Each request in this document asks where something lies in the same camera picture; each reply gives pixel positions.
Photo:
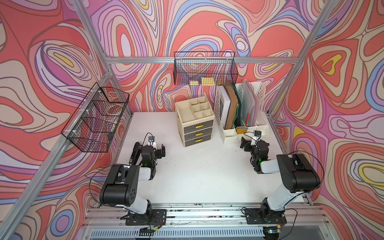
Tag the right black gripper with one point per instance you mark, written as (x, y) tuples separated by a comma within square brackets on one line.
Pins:
[(247, 144)]

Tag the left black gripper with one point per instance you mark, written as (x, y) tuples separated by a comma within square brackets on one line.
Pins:
[(159, 153)]

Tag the beige drawer organizer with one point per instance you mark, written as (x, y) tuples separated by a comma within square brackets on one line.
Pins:
[(195, 120)]

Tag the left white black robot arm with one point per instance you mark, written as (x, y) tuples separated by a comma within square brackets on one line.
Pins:
[(120, 188)]

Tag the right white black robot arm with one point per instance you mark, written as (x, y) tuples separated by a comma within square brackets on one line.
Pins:
[(297, 174)]

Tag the white file rack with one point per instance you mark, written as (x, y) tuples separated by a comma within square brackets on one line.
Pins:
[(230, 136)]

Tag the green folder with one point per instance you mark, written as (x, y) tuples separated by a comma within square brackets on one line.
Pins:
[(238, 113)]

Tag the translucent grey folders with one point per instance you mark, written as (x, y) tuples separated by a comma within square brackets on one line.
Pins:
[(249, 111)]

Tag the white book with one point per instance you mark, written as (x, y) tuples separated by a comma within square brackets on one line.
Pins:
[(225, 103)]

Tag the brown cardboard folder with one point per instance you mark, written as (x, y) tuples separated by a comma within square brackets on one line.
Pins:
[(233, 106)]

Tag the yellow sticky notes pad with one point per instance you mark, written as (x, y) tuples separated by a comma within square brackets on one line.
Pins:
[(208, 81)]

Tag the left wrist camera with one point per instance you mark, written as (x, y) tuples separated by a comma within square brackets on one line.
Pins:
[(152, 141)]

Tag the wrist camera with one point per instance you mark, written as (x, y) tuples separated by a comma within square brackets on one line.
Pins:
[(257, 136), (152, 141)]

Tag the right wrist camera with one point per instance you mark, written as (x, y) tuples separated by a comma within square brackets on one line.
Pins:
[(257, 136)]

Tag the left black wire basket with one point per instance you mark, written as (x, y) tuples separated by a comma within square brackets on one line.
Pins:
[(99, 115)]

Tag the black wire basket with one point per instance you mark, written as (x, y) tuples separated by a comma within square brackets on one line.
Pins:
[(193, 65), (99, 115)]

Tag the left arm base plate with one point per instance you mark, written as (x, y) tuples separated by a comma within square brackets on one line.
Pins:
[(156, 217)]

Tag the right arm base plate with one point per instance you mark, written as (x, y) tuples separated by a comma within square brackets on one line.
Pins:
[(263, 216)]

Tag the back black wire basket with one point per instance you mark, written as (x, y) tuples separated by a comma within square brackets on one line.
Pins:
[(193, 65)]

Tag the aluminium rail base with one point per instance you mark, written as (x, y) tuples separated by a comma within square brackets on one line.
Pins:
[(208, 221)]

